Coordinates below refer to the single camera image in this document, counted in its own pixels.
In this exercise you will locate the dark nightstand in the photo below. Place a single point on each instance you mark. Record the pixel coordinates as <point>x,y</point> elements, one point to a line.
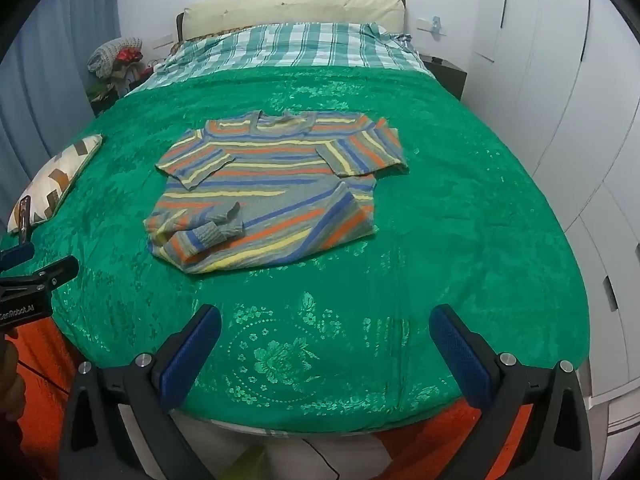
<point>450,77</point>

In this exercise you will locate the white wardrobe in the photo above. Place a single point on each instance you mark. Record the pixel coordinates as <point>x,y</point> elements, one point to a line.
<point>560,85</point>

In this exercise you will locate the striped knit sweater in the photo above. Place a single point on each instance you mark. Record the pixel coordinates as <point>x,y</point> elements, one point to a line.
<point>280,200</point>

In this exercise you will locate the green floral blanket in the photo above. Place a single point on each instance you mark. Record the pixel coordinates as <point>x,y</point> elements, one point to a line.
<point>400,270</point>

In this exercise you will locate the green plaid bed sheet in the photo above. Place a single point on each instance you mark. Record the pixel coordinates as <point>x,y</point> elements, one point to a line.
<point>300,45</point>

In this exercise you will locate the red cloth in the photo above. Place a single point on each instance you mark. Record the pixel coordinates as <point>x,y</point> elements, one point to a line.
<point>127,57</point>

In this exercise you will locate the patterned cream pillow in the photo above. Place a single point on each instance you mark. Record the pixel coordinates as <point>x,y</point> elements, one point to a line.
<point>55,175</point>

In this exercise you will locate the person's left hand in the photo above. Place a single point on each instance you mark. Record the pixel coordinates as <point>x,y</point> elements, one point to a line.
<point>12,395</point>

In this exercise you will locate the blue-grey curtain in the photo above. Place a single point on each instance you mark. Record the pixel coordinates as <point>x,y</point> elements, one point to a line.
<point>50,85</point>

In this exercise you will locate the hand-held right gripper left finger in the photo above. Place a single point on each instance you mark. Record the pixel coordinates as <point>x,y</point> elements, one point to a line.
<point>192,350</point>

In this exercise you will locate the smartphone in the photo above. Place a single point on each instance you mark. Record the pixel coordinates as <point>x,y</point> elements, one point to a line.
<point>23,217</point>

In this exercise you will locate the cream padded headboard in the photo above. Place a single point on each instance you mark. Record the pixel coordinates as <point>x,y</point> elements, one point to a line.
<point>300,7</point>

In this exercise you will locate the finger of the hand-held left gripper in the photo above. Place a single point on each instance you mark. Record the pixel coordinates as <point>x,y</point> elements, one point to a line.
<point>55,272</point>
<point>17,255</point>

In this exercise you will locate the grey knitted cloth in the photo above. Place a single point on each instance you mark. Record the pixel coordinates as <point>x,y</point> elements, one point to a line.
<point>107,57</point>

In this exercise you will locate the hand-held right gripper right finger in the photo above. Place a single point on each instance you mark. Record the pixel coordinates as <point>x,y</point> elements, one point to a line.
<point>460,360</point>

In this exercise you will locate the pile of dark clothes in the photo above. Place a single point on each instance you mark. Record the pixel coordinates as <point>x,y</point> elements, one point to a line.
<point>105,92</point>

